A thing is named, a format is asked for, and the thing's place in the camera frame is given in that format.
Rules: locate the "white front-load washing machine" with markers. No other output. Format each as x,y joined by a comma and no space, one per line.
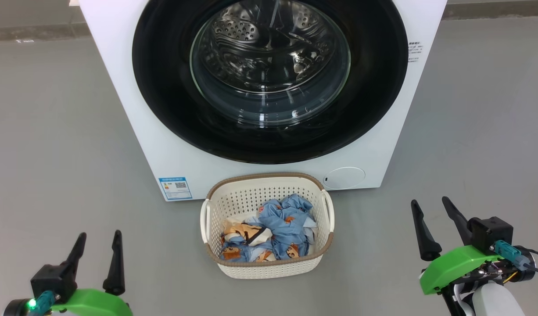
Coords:
374,162

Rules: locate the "blue energy label sticker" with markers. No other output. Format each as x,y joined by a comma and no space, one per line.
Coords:
175,188

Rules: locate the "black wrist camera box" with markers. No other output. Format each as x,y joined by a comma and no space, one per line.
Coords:
490,232
54,278

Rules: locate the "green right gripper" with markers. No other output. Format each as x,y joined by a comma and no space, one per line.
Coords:
453,265

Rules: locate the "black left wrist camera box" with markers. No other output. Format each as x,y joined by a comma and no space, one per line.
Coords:
54,278

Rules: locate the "round white filter cover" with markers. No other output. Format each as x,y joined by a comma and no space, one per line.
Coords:
344,178

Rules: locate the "cream perforated laundry basket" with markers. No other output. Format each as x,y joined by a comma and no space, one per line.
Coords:
251,197

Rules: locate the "blue cartoon print garment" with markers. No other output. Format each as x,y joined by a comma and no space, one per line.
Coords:
286,219

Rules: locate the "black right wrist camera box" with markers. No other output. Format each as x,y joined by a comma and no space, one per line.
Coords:
490,232

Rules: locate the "cream cartoon print garment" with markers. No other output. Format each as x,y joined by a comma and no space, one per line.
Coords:
243,231

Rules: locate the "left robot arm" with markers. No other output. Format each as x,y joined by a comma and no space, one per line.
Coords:
14,309

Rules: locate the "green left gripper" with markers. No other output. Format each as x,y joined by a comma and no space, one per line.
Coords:
89,303

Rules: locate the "black round glass washer door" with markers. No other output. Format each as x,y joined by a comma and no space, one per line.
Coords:
163,87

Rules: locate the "steel perforated washer drum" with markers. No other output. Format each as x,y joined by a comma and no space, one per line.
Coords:
260,44

